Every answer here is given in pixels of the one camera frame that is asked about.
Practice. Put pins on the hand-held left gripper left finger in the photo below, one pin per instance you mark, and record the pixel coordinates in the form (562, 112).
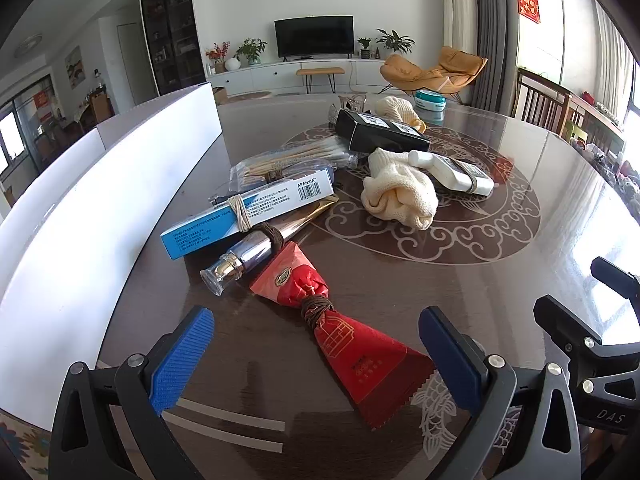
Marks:
(182, 355)

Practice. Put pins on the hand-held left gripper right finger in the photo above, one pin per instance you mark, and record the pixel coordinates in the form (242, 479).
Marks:
(450, 355)

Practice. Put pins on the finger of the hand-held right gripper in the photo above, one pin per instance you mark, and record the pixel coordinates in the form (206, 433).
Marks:
(620, 280)
(565, 322)

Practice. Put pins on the red foil packet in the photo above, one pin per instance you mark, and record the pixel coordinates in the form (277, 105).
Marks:
(360, 360)

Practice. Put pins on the rose gold pump tube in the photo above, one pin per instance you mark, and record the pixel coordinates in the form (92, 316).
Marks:
(250, 255)

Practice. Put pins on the cream knit cloth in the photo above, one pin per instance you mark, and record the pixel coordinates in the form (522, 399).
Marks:
(395, 110)
(395, 195)

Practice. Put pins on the white bottle with dark label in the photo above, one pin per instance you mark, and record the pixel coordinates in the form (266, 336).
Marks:
(455, 170)

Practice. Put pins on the blue and white carton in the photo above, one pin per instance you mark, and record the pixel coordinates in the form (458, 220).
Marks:
(280, 195)

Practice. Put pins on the black box with white pictures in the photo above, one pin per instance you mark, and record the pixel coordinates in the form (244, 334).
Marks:
(380, 132)

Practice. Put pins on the teal and white round container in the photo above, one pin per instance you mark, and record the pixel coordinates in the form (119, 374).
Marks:
(430, 101)

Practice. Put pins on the tan rubber band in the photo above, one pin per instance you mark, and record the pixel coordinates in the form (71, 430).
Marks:
(239, 212)

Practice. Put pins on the cluttered wooden sideboard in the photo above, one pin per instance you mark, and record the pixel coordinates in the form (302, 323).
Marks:
(597, 122)

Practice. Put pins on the clear pouch with dark item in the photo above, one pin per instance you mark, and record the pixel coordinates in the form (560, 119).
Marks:
(222, 199)

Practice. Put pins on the patterned cloth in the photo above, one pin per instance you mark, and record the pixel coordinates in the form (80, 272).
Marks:
(20, 440)

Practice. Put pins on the dark wooden slatted chair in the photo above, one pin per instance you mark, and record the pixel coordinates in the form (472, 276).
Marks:
(542, 100)

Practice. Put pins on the clear bag of cotton swabs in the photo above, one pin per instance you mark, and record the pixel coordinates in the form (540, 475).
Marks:
(300, 152)

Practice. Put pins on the brown cardboard box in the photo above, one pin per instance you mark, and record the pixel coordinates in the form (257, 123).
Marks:
(220, 96)

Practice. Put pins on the grey curtain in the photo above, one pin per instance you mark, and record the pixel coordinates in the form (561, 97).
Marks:
(495, 35)

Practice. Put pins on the orange lounge chair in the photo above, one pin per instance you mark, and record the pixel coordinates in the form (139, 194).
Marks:
(425, 74)

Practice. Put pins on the red door poster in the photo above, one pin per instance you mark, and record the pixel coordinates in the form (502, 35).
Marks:
(43, 105)

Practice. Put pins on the white low television cabinet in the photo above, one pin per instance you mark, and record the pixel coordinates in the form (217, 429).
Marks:
(260, 77)

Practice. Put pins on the white round vase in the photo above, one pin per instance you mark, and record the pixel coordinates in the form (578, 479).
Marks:
(232, 64)

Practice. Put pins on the red flower arrangement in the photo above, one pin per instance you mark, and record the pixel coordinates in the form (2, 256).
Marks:
(218, 55)

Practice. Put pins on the wooden bench with metal legs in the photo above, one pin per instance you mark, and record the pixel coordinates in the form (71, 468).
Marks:
(320, 71)

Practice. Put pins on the green bushy potted plant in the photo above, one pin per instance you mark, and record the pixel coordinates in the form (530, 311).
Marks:
(251, 50)

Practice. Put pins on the cloth covered standing air conditioner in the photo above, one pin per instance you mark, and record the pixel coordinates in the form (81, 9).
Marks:
(457, 10)

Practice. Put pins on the broad leaf potted plant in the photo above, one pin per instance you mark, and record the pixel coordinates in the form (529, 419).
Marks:
(395, 41)

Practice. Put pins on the small potted plant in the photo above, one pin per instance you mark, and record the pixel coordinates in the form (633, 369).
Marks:
(364, 47)

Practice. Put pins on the dark glass display cabinet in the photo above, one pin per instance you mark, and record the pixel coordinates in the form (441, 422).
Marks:
(167, 30)

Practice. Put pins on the black flat television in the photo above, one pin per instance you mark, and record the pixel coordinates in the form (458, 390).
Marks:
(314, 36)

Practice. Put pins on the round ceiling light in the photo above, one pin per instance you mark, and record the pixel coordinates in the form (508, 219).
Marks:
(28, 46)

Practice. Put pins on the red wall hanging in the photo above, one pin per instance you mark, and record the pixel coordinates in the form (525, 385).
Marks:
(529, 4)

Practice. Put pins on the framed wall painting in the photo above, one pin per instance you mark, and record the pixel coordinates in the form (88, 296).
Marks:
(75, 67)

